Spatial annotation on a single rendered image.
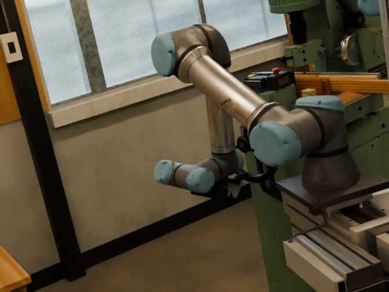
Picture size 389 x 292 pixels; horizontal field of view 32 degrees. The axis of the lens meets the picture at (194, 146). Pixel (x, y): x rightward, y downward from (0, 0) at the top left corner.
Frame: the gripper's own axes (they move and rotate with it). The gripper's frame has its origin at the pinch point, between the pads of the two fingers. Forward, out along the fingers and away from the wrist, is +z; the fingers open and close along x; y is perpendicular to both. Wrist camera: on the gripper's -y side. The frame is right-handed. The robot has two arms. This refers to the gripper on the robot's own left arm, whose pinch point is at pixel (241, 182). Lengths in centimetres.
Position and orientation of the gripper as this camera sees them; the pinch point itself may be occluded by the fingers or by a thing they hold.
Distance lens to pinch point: 231.4
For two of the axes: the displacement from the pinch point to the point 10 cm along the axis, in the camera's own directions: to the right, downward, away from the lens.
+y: -2.2, 9.8, -0.4
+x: 6.3, 1.1, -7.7
